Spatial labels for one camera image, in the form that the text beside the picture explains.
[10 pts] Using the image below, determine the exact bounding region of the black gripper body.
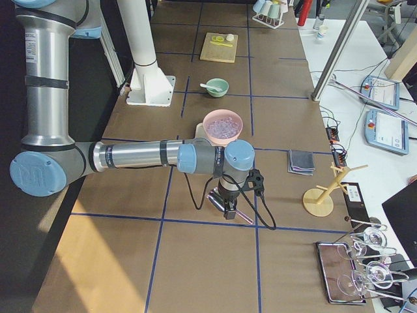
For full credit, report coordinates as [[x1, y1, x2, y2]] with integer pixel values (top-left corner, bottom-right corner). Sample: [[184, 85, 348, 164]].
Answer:
[[218, 183, 238, 219]]

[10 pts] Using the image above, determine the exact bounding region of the white plastic spoon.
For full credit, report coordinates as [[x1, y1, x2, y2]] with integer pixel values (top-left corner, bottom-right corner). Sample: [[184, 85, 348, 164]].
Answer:
[[199, 83, 222, 92]]

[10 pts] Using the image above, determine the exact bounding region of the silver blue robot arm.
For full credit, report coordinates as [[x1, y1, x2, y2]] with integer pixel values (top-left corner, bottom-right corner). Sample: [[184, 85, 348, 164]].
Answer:
[[10, 1, 255, 220]]

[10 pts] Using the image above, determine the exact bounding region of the steel ice scoop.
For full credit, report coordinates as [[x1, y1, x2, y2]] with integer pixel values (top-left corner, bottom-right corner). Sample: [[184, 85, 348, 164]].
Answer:
[[207, 189, 253, 225]]

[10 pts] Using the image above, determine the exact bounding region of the pink bowl of ice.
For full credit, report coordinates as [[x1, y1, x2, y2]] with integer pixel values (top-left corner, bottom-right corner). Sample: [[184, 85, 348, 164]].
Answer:
[[203, 109, 243, 147]]

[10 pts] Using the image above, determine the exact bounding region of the mint green bowl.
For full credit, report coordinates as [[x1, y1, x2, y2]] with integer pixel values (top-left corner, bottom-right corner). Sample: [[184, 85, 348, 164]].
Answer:
[[206, 78, 229, 98]]

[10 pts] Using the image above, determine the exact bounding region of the cream plastic tray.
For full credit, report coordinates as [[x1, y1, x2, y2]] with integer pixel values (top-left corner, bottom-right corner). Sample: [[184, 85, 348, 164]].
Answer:
[[195, 123, 214, 145]]

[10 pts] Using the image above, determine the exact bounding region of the folded grey cloth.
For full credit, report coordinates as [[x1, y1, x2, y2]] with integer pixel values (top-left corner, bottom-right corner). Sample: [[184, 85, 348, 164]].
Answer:
[[287, 150, 315, 176]]

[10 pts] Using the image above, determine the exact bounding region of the wooden mug tree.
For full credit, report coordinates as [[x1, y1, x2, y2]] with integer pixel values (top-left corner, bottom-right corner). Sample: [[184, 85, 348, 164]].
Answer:
[[302, 162, 368, 217]]

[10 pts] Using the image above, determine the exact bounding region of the metal glass rack tray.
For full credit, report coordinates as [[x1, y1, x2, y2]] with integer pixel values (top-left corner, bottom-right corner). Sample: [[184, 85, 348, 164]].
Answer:
[[315, 242, 366, 306]]

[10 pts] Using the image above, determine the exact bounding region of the bamboo cutting board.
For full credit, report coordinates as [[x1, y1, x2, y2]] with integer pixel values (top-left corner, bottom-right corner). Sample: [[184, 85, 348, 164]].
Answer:
[[199, 33, 238, 63]]

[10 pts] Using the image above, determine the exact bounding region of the yellow plastic knife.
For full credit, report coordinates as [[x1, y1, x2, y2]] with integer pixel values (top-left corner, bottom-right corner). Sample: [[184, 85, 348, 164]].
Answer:
[[210, 41, 233, 48]]

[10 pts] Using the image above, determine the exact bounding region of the near teach pendant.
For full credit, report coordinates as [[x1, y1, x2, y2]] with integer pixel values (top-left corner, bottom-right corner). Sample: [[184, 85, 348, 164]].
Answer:
[[364, 109, 409, 155]]

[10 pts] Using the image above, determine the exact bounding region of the teach pendant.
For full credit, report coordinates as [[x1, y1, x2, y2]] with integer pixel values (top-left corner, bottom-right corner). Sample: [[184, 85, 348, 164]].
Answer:
[[360, 76, 399, 111], [364, 109, 409, 155]]

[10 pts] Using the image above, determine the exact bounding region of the far teach pendant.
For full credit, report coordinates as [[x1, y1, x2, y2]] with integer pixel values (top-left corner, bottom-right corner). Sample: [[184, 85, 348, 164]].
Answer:
[[360, 76, 399, 111]]

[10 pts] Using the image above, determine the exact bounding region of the paper cup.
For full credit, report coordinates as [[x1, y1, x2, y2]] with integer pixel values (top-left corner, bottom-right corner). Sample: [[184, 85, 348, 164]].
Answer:
[[317, 25, 328, 40]]

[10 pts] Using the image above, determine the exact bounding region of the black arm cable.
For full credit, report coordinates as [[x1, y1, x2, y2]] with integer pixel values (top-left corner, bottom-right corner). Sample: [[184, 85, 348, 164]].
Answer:
[[182, 172, 278, 230]]

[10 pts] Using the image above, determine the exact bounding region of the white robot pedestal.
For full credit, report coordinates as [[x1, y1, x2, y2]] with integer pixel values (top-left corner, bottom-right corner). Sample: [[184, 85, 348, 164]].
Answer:
[[117, 0, 176, 107]]

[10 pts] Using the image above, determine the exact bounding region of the aluminium frame post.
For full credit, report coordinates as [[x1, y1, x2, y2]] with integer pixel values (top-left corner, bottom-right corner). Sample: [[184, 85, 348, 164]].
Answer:
[[311, 0, 369, 102]]

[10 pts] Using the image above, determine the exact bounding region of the cup rack with handle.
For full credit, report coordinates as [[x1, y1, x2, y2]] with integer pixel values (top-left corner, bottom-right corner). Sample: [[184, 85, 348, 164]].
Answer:
[[252, 0, 289, 29]]

